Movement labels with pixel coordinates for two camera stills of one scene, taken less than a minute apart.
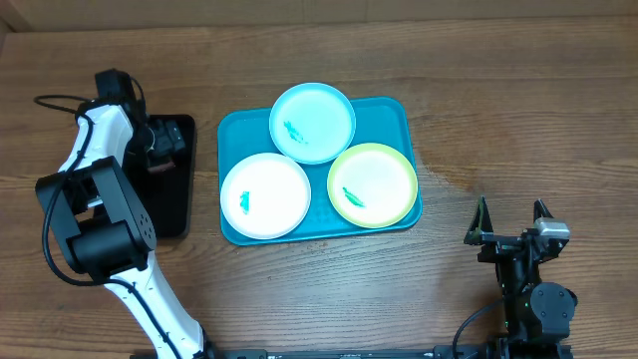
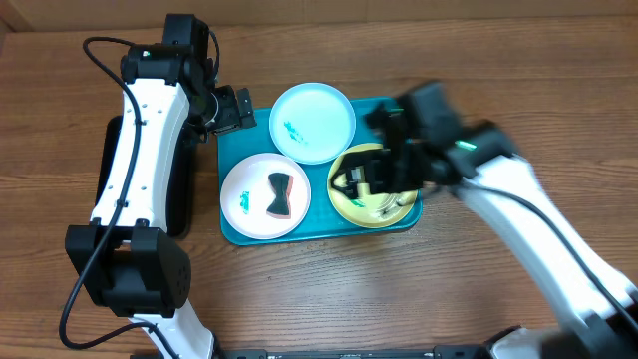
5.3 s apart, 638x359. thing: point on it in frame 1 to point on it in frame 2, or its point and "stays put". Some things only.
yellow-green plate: (372, 185) stays put
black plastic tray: (168, 194) stays put
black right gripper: (493, 243) to (364, 183)
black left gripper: (164, 137) to (234, 117)
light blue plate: (312, 123) stays put
